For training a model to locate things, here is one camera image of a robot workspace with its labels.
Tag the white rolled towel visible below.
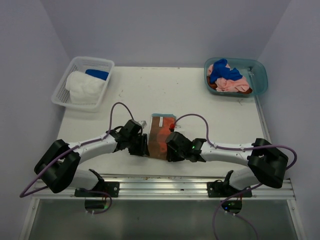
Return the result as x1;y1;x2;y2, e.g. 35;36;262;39
65;71;106;105

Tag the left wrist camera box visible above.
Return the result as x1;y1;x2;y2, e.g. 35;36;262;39
138;120;147;129

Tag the pink crumpled towel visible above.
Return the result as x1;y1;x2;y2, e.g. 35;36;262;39
206;64;253;95

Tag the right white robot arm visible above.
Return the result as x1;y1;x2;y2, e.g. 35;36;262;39
165;131;289;198

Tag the white plastic mesh basket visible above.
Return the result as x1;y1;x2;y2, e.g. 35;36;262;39
51;56;115;112

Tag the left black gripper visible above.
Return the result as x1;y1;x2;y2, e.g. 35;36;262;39
127;132;149;156

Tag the orange brown patterned towel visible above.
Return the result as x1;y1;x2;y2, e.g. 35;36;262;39
147;113;176;161

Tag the blue crumpled towel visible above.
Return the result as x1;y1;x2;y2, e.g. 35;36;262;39
209;58;243;84

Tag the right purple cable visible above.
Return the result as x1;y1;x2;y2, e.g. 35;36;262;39
173;113;299;240

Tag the blue rolled towel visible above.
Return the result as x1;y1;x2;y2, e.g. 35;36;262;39
85;69;109;81

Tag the dark red towel in tub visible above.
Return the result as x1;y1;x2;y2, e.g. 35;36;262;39
208;83;253;94

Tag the aluminium mounting rail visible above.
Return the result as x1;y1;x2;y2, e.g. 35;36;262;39
32;173;296;201

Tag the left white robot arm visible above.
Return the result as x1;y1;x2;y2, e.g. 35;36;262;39
34;119;150;197

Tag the teal plastic tub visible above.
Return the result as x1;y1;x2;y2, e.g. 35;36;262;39
204;57;268;98

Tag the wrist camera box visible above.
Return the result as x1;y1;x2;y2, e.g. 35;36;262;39
138;120;147;129
169;123;185;133

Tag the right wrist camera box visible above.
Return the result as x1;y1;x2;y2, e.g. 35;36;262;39
169;123;185;133

